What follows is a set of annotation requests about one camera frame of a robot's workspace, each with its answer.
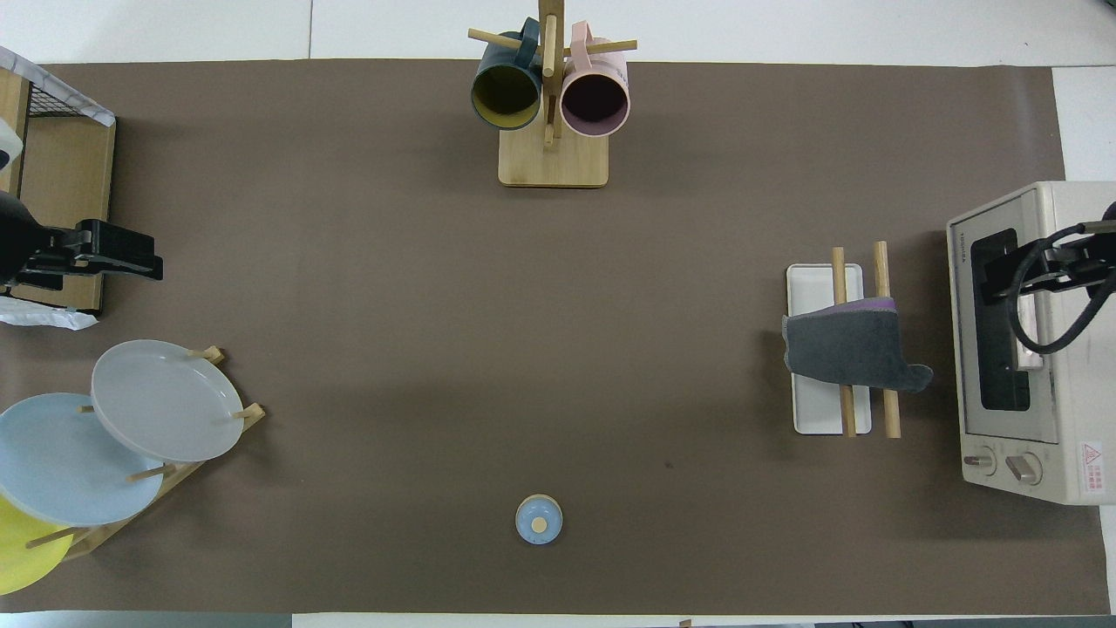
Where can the grey plate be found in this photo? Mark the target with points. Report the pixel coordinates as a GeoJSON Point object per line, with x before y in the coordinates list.
{"type": "Point", "coordinates": [166, 401]}

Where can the wooden plate rack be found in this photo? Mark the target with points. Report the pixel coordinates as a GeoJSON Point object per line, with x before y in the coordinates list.
{"type": "Point", "coordinates": [251, 415]}

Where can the wooden shelf box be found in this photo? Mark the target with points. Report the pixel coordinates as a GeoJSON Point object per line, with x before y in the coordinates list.
{"type": "Point", "coordinates": [70, 192]}

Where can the blue call bell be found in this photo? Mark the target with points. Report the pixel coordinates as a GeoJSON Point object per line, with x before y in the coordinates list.
{"type": "Point", "coordinates": [539, 520]}

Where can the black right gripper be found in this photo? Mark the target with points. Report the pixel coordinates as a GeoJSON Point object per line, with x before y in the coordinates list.
{"type": "Point", "coordinates": [1064, 266]}

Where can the beige toaster oven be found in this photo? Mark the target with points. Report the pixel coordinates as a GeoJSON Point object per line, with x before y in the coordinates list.
{"type": "Point", "coordinates": [1072, 410]}

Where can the white crumpled plastic sheet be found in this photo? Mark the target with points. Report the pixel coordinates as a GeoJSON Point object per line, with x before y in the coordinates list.
{"type": "Point", "coordinates": [44, 314]}

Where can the brown table mat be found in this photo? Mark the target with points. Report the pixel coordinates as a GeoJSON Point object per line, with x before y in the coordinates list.
{"type": "Point", "coordinates": [436, 349]}

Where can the wooden mug tree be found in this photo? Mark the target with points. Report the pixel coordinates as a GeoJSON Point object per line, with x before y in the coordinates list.
{"type": "Point", "coordinates": [554, 161]}

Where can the white patterned paper sheet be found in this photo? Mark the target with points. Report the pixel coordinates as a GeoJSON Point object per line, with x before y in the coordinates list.
{"type": "Point", "coordinates": [70, 96]}

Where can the pink mug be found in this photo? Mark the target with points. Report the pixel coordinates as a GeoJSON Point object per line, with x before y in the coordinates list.
{"type": "Point", "coordinates": [595, 96]}

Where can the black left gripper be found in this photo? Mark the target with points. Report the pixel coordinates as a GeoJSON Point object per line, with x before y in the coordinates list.
{"type": "Point", "coordinates": [113, 249]}

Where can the light blue plate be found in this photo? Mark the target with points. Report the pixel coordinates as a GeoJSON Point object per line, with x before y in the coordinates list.
{"type": "Point", "coordinates": [61, 462]}

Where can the yellow plate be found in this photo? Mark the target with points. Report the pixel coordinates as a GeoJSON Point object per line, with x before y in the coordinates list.
{"type": "Point", "coordinates": [22, 554]}

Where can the purple and grey towel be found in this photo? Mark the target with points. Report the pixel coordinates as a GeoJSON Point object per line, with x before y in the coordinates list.
{"type": "Point", "coordinates": [850, 344]}

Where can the white towel rack wooden bars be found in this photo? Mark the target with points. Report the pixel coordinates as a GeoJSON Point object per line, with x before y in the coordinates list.
{"type": "Point", "coordinates": [819, 410]}

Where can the dark teal mug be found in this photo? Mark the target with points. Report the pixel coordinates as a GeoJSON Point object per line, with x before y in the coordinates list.
{"type": "Point", "coordinates": [506, 92]}

